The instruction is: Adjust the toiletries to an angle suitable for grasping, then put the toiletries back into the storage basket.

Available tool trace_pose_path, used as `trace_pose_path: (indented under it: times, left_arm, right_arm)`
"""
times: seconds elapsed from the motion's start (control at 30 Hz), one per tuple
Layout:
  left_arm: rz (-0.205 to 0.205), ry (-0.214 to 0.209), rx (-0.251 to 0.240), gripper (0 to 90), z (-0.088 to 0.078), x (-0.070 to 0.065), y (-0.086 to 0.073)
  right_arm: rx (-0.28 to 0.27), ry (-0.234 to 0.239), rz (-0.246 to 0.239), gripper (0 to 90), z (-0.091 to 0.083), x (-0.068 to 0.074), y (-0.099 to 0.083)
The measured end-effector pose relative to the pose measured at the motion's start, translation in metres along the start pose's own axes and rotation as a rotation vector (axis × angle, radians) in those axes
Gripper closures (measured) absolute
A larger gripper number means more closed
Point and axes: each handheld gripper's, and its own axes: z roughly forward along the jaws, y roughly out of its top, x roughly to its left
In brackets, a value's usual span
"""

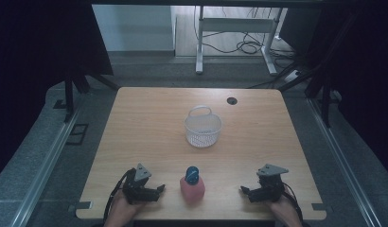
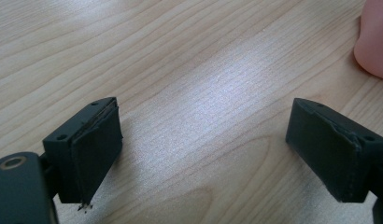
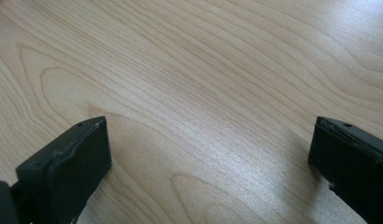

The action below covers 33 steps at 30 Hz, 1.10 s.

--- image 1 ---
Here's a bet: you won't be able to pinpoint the white power strip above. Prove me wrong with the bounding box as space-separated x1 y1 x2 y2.
283 69 302 83

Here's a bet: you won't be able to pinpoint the person's left hand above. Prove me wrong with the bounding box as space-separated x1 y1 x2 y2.
103 189 147 227

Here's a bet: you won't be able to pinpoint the pink bottle with blue cap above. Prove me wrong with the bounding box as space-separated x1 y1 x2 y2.
179 166 206 204

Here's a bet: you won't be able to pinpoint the black metal stand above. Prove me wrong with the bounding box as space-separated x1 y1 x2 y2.
278 62 333 129
53 70 120 124

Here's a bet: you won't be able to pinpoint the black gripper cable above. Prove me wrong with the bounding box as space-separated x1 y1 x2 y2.
281 181 305 221
102 167 137 222

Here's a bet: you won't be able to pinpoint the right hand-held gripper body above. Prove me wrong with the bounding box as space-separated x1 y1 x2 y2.
256 163 290 203

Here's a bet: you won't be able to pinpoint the black curtain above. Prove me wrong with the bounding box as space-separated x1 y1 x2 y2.
278 3 388 181
0 0 115 183

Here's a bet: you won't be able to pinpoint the white plastic basket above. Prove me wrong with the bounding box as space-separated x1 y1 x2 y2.
184 105 223 148

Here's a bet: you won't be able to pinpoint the grey table corner bracket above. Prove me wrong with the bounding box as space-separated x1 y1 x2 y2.
67 201 94 213

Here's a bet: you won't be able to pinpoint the person's right hand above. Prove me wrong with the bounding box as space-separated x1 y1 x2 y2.
265 188 304 227

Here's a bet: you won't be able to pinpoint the white desk frame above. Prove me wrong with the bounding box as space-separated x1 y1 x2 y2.
195 5 284 77

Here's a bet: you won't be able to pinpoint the black floor cables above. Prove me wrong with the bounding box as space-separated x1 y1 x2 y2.
195 6 309 89

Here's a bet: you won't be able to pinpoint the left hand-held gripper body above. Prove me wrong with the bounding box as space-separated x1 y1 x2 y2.
121 163 152 205

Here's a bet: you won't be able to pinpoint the metal floor rail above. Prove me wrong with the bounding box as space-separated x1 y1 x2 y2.
307 97 382 227
10 108 81 227

